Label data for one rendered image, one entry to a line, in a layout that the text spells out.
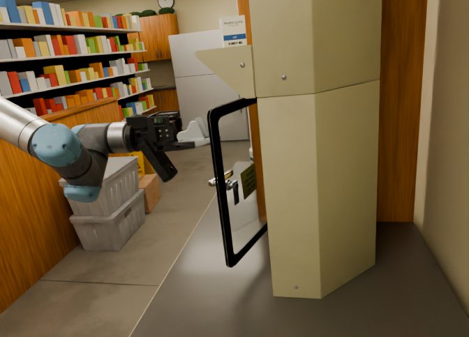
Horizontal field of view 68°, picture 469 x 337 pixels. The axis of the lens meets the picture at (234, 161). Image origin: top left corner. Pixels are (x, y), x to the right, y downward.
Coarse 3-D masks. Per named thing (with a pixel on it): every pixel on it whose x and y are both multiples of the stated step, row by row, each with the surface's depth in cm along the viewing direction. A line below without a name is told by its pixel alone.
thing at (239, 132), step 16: (208, 112) 74; (240, 112) 84; (256, 112) 91; (208, 128) 74; (224, 128) 78; (240, 128) 84; (256, 128) 91; (224, 144) 79; (240, 144) 85; (256, 144) 92; (224, 160) 79; (240, 160) 86; (256, 160) 93; (240, 176) 86; (256, 176) 94; (240, 192) 87; (256, 192) 94; (240, 208) 87; (256, 208) 95; (240, 224) 88; (256, 224) 96; (224, 240) 83; (240, 240) 89
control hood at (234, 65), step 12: (216, 48) 66; (228, 48) 66; (240, 48) 65; (252, 48) 65; (204, 60) 67; (216, 60) 67; (228, 60) 66; (240, 60) 66; (252, 60) 66; (216, 72) 68; (228, 72) 67; (240, 72) 67; (252, 72) 66; (228, 84) 68; (240, 84) 67; (252, 84) 67; (252, 96) 68
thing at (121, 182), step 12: (132, 156) 320; (108, 168) 292; (120, 168) 288; (132, 168) 311; (60, 180) 275; (108, 180) 272; (120, 180) 292; (132, 180) 313; (108, 192) 275; (120, 192) 293; (132, 192) 313; (72, 204) 282; (84, 204) 279; (96, 204) 277; (108, 204) 276; (120, 204) 294
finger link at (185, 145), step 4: (168, 144) 77; (172, 144) 76; (176, 144) 76; (180, 144) 77; (184, 144) 77; (188, 144) 77; (192, 144) 77; (164, 148) 77; (168, 148) 77; (172, 148) 77; (176, 148) 76; (180, 148) 76; (184, 148) 77; (188, 148) 77; (192, 148) 77
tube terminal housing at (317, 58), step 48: (288, 0) 61; (336, 0) 63; (288, 48) 64; (336, 48) 66; (288, 96) 66; (336, 96) 69; (288, 144) 69; (336, 144) 72; (288, 192) 73; (336, 192) 75; (288, 240) 76; (336, 240) 78; (288, 288) 81; (336, 288) 82
